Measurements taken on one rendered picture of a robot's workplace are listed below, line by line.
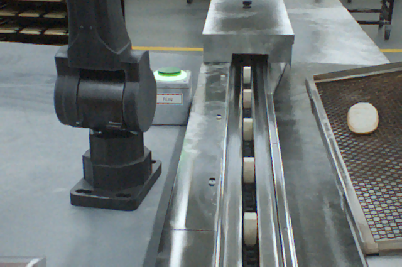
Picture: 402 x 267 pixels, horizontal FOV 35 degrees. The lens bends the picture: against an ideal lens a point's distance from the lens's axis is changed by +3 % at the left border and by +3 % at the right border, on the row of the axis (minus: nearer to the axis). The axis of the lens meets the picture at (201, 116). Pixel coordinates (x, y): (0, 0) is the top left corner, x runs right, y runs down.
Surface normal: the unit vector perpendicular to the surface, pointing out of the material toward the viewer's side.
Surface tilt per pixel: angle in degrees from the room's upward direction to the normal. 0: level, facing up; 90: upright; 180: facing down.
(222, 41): 90
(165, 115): 90
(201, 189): 0
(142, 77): 90
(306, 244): 0
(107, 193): 0
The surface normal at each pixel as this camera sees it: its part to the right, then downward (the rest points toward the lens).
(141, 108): 0.97, 0.08
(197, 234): 0.00, -0.94
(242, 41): -0.07, 0.35
